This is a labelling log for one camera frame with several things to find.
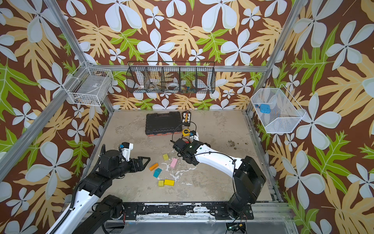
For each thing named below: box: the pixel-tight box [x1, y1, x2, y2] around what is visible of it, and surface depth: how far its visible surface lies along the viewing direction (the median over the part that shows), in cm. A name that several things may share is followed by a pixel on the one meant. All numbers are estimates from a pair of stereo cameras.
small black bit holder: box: [181, 110, 192, 127], surface depth 116 cm
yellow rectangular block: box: [164, 179, 175, 187], surface depth 84 cm
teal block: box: [152, 167, 163, 178], surface depth 89 cm
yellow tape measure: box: [182, 128, 191, 137], surface depth 106 cm
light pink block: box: [170, 157, 178, 168], surface depth 93 cm
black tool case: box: [145, 111, 183, 137], surface depth 110 cm
